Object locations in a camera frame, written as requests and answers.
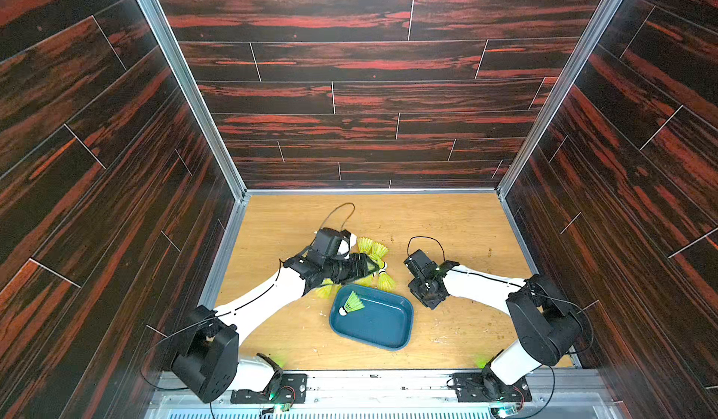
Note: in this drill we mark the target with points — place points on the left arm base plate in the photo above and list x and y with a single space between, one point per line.
289 388

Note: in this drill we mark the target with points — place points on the yellow shuttlecock six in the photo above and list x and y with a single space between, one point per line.
367 281

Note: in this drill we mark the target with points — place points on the yellow shuttlecock five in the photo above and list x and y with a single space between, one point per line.
378 250

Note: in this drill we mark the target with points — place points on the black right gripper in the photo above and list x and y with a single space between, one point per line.
424 291

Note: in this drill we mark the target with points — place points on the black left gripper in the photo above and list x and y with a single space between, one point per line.
359 270

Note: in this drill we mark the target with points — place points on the teal plastic storage tray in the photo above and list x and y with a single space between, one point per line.
386 322

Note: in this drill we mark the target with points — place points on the yellow shuttlecock three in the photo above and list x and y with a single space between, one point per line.
325 290

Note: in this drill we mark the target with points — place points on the yellow shuttlecock seven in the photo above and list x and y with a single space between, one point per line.
379 262

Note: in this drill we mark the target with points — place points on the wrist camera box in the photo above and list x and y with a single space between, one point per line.
330 243
421 266

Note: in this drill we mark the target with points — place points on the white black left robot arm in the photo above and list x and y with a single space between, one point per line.
206 349

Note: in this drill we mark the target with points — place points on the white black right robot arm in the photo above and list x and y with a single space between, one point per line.
546 324

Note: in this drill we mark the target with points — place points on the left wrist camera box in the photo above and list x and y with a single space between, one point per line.
330 243

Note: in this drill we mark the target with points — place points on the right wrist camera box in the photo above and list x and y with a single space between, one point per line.
421 266

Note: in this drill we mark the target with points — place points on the yellow shuttlecock one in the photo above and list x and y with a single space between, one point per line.
353 303

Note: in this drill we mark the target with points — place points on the yellow shuttlecock two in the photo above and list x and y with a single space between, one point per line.
385 282

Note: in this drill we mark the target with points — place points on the yellow shuttlecock four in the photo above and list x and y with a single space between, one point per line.
365 245

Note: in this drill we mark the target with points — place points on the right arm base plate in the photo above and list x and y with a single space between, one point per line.
474 387

